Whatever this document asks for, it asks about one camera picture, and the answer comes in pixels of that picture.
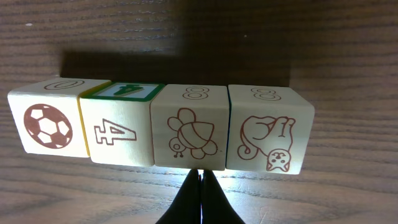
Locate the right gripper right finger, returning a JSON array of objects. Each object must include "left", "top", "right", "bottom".
[{"left": 201, "top": 170, "right": 244, "bottom": 224}]

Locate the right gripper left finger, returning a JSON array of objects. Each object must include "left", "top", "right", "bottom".
[{"left": 156, "top": 169, "right": 201, "bottom": 224}]

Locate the white block red edge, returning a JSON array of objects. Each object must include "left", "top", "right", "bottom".
[{"left": 150, "top": 84, "right": 229, "bottom": 170}]

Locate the white block dragonfly picture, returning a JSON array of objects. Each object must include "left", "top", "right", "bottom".
[{"left": 226, "top": 85, "right": 315, "bottom": 175}]

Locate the green edged alphabet block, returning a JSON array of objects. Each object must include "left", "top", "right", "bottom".
[{"left": 80, "top": 82, "right": 165, "bottom": 167}]

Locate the white block soccer ball picture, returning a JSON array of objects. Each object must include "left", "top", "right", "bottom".
[{"left": 7, "top": 78, "right": 110, "bottom": 157}]

